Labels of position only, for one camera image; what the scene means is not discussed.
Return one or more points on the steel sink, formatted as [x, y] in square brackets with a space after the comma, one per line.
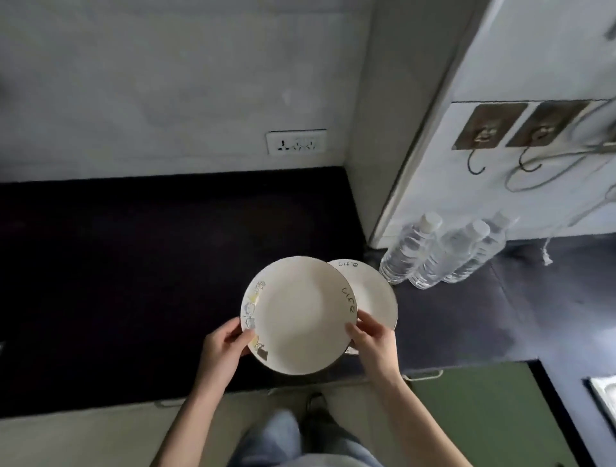
[604, 397]

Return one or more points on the person's left thumb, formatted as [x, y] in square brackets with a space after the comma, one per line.
[242, 337]

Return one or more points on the person's right thumb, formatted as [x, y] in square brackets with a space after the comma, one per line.
[355, 337]

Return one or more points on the white wall power socket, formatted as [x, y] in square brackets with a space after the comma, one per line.
[297, 142]

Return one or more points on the clear plastic water bottle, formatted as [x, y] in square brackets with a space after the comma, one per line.
[445, 260]
[481, 252]
[409, 250]

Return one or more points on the white plate with gold rim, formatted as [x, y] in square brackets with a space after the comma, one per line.
[373, 293]

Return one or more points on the adhesive metal wall hook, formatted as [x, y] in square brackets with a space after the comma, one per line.
[491, 125]
[546, 122]

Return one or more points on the person's left forearm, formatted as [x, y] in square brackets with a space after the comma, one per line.
[185, 423]

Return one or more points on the green cabinet door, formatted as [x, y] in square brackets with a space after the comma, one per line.
[486, 413]

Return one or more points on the person's dark shoe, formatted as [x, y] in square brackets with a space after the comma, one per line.
[316, 403]

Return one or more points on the person's right hand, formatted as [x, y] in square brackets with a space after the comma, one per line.
[380, 351]

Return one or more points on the person's blue jeans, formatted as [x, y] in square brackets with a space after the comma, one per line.
[279, 442]

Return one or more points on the person's left hand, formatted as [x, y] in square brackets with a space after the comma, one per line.
[219, 353]

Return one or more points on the person's right forearm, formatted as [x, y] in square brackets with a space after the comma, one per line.
[421, 423]

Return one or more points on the white plate with cartoon print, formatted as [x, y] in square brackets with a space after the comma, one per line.
[298, 315]

